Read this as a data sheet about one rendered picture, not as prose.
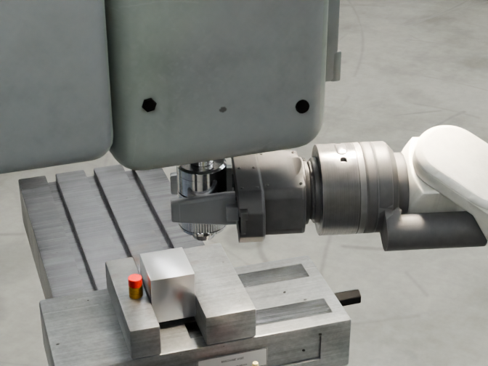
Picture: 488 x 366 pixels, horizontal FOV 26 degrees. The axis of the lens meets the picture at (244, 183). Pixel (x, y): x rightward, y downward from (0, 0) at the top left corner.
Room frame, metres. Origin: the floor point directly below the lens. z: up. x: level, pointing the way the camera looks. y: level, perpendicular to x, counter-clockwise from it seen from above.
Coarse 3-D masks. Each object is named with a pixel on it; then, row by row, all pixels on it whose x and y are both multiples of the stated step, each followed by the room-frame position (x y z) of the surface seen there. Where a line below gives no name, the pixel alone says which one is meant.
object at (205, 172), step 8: (216, 160) 0.88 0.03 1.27; (224, 160) 0.88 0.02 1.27; (176, 168) 0.87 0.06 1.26; (184, 168) 0.86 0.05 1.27; (192, 168) 0.86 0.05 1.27; (200, 168) 0.86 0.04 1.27; (208, 168) 0.86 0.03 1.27; (216, 168) 0.86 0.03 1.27; (224, 168) 0.87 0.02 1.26; (184, 176) 0.86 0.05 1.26; (192, 176) 0.86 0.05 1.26; (200, 176) 0.86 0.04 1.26; (208, 176) 0.86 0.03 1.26; (216, 176) 0.86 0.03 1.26
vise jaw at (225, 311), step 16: (192, 256) 1.09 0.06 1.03; (208, 256) 1.09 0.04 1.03; (224, 256) 1.09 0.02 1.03; (208, 272) 1.06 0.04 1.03; (224, 272) 1.06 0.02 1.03; (208, 288) 1.02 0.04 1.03; (224, 288) 1.02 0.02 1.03; (240, 288) 1.02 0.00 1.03; (208, 304) 0.99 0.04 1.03; (224, 304) 0.99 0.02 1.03; (240, 304) 0.99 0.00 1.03; (208, 320) 0.97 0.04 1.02; (224, 320) 0.97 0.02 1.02; (240, 320) 0.98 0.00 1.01; (208, 336) 0.97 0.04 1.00; (224, 336) 0.97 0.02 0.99; (240, 336) 0.98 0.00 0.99
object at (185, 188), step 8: (224, 176) 0.87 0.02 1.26; (184, 184) 0.86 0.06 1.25; (192, 184) 0.86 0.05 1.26; (200, 184) 0.86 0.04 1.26; (208, 184) 0.86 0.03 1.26; (216, 184) 0.86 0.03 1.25; (224, 184) 0.87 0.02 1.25; (184, 192) 0.86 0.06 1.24; (192, 192) 0.86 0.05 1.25; (200, 192) 0.86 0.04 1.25; (208, 192) 0.86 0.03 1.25; (184, 224) 0.86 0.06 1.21; (192, 224) 0.86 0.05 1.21; (200, 224) 0.86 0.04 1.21; (208, 224) 0.86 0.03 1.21; (216, 224) 0.86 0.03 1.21; (192, 232) 0.86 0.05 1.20; (200, 232) 0.86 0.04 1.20; (208, 232) 0.86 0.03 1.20; (216, 232) 0.86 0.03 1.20
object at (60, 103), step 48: (0, 0) 0.71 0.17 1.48; (48, 0) 0.72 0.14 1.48; (96, 0) 0.73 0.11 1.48; (0, 48) 0.71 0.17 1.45; (48, 48) 0.72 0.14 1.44; (96, 48) 0.73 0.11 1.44; (0, 96) 0.71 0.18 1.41; (48, 96) 0.72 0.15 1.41; (96, 96) 0.73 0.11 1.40; (0, 144) 0.71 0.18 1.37; (48, 144) 0.72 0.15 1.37; (96, 144) 0.73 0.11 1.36
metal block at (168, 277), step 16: (144, 256) 1.04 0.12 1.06; (160, 256) 1.04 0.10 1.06; (176, 256) 1.04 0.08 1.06; (144, 272) 1.03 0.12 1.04; (160, 272) 1.01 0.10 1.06; (176, 272) 1.01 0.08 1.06; (192, 272) 1.01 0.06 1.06; (160, 288) 1.00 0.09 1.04; (176, 288) 1.00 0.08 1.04; (192, 288) 1.01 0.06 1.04; (160, 304) 1.00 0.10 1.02; (176, 304) 1.00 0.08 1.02; (192, 304) 1.01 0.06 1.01; (160, 320) 1.00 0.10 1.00
